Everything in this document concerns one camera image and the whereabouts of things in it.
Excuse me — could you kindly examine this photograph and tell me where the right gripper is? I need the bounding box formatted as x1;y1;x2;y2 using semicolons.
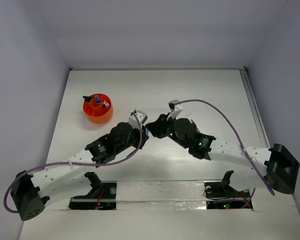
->
145;114;189;150

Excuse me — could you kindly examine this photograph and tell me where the orange highlighter black body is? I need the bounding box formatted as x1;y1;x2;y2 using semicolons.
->
83;95;96;103

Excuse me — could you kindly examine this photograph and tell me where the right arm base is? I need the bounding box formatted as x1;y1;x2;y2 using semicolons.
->
203;170;253;210

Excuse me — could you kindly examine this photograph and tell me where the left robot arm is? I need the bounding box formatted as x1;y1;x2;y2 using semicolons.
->
3;122;149;222

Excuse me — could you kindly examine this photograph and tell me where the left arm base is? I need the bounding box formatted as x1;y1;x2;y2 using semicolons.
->
68;172;117;211

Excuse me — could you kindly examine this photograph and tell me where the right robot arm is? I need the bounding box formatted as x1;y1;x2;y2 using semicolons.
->
145;114;300;196

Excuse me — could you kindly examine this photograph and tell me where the orange round container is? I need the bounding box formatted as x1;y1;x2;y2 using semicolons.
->
82;93;114;124

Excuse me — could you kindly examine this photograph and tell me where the blue item in container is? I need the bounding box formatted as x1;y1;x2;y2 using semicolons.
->
94;95;102;106

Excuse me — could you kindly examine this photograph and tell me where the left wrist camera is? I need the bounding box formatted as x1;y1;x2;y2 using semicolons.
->
128;109;148;129

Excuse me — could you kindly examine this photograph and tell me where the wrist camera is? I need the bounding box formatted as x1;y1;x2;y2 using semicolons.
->
128;109;148;129
167;99;183;120

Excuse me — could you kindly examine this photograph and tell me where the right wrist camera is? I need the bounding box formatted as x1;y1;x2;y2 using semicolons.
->
167;99;183;120

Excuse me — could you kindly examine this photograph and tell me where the aluminium side rail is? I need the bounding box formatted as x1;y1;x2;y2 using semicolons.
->
239;69;280;177

